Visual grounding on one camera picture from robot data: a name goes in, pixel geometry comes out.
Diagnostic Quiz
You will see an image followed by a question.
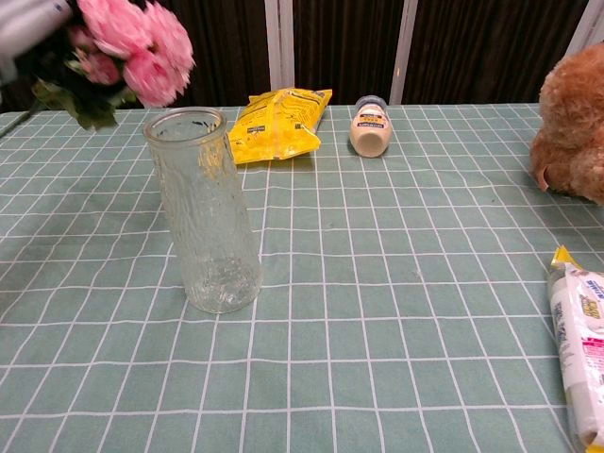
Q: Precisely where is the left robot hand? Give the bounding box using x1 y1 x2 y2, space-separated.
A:
0 0 75 85

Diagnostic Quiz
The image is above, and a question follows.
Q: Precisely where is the pink artificial flower bouquet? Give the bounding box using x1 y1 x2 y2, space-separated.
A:
0 0 196 140

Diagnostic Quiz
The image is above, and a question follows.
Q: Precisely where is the transparent textured glass vase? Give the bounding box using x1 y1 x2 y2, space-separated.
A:
143 106 263 314

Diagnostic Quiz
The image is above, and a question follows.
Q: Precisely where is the green checked tablecloth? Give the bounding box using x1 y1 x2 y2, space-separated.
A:
0 103 604 453

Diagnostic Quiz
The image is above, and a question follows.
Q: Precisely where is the dark pleated curtain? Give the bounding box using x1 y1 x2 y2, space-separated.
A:
0 0 604 114

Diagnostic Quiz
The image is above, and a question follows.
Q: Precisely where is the yellow snack bag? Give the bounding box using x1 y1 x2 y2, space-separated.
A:
227 87 334 165

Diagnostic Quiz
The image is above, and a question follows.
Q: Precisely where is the small cream drink bottle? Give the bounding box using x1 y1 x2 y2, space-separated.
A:
348 94 394 159

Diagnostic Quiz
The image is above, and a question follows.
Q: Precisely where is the brown plush toy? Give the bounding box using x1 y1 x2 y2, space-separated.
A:
528 42 604 206

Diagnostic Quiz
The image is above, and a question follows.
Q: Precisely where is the white wet wipes pack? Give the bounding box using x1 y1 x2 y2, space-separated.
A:
546 244 604 449

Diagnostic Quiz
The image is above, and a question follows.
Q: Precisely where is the white double frame post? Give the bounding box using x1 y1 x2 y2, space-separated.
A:
263 0 296 92

